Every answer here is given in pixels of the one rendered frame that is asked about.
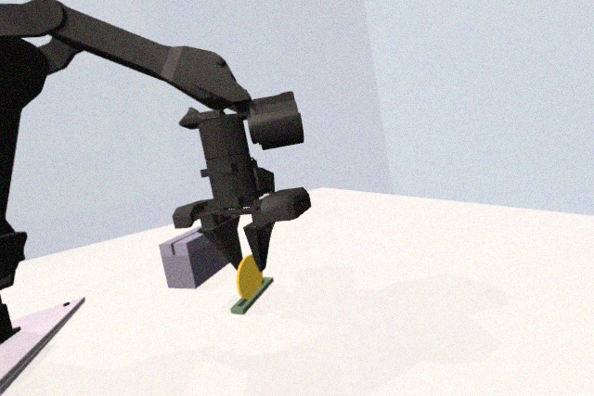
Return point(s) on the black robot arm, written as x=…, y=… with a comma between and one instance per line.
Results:
x=204, y=76

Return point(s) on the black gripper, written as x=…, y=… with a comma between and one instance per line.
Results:
x=233, y=185

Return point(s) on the gold coin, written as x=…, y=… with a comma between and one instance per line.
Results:
x=249, y=278

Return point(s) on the green slotted holder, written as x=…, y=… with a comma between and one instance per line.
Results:
x=242, y=306

